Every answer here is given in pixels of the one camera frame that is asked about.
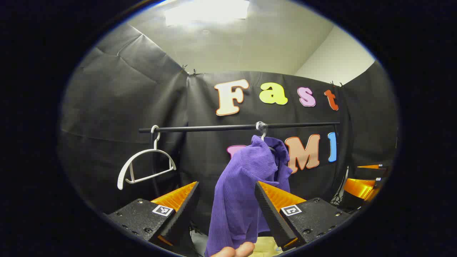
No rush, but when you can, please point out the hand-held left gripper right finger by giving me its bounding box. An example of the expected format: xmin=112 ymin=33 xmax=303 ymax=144
xmin=254 ymin=181 xmax=352 ymax=252

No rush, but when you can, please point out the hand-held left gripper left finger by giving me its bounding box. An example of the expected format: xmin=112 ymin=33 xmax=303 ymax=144
xmin=106 ymin=181 xmax=200 ymax=248

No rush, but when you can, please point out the cream laundry hamper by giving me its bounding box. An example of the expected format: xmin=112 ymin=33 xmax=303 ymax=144
xmin=248 ymin=236 xmax=282 ymax=257

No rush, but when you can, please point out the purple ribbed garment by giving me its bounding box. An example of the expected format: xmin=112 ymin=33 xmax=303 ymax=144
xmin=204 ymin=135 xmax=293 ymax=257

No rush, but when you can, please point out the white clothes hanger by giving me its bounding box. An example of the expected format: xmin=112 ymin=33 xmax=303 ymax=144
xmin=117 ymin=125 xmax=177 ymax=190
xmin=255 ymin=121 xmax=276 ymax=152

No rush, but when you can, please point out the black backdrop stand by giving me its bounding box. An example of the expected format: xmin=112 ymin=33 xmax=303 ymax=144
xmin=330 ymin=166 xmax=350 ymax=207

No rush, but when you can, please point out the black backdrop cloth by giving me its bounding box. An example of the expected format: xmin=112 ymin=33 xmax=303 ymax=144
xmin=59 ymin=23 xmax=398 ymax=236

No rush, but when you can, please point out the ceiling light panel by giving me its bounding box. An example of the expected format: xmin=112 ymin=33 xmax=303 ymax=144
xmin=164 ymin=0 xmax=250 ymax=26

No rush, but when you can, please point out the black clothes rail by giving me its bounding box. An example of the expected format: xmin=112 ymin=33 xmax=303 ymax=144
xmin=139 ymin=122 xmax=340 ymax=133

